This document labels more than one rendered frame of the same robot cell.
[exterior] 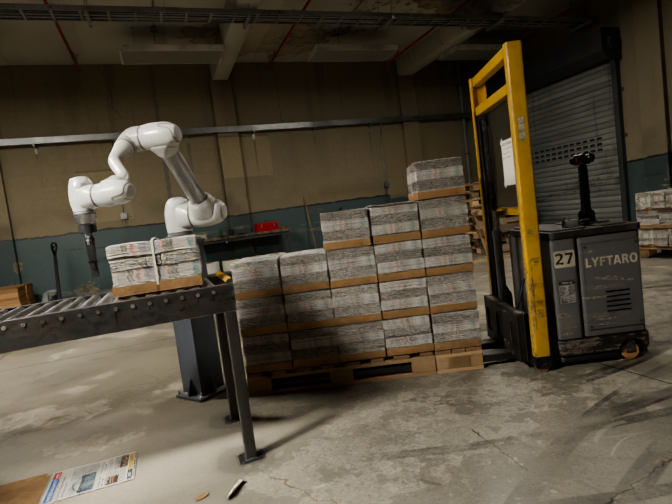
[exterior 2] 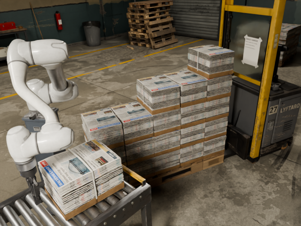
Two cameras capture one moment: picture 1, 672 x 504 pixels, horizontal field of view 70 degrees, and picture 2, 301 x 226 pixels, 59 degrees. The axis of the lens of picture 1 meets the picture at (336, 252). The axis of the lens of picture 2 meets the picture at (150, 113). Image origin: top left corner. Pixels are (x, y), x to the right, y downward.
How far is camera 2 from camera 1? 1.62 m
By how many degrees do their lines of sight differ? 33
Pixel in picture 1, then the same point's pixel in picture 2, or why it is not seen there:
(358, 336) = (166, 160)
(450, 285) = (216, 125)
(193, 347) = not seen: hidden behind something
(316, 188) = not seen: outside the picture
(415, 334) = (195, 153)
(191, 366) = not seen: hidden behind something
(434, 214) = (215, 87)
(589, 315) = (275, 134)
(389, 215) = (191, 89)
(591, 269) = (281, 113)
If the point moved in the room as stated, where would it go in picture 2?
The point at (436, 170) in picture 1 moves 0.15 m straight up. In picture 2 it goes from (220, 60) to (221, 44)
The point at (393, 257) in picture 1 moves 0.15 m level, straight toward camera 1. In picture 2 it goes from (190, 114) to (197, 120)
